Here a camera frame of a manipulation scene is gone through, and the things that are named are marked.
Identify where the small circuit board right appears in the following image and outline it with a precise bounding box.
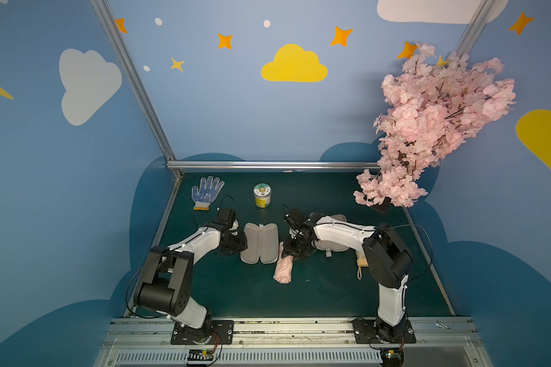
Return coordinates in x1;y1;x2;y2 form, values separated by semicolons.
380;349;405;367

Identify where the pink artificial cherry blossom branch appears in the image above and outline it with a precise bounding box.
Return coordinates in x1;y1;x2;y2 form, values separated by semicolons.
354;42;516;207

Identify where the aluminium mounting rail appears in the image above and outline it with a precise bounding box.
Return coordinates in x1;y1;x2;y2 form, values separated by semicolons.
95;317;492;366

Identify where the small circuit board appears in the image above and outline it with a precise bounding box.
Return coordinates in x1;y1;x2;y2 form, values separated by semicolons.
380;349;405;367
185;349;215;366

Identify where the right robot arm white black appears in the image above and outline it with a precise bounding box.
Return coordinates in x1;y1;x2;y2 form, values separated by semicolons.
283;209;416;343

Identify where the black grey zippered umbrella case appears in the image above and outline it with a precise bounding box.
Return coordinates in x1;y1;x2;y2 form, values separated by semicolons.
240;223;279;265

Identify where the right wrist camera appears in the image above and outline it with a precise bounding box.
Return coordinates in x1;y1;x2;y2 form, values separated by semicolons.
284;208;307;231

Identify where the pink umbrella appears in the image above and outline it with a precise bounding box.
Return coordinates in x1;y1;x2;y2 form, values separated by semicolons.
273;242;294;284

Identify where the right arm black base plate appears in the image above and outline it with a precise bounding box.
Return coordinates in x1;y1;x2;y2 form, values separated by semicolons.
351;317;416;344

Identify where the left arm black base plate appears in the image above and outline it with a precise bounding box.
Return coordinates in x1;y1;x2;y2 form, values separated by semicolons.
170;320;234;345

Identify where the small circuit board left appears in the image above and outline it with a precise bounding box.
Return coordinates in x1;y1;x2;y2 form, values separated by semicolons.
185;349;215;366

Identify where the white blue dotted work glove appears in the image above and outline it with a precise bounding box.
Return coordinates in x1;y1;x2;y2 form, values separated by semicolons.
191;176;225;211

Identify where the yellow jar with green lid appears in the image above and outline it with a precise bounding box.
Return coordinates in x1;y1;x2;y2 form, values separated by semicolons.
253;183;272;209

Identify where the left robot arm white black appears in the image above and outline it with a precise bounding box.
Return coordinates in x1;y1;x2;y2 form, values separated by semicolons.
133;222;246;333

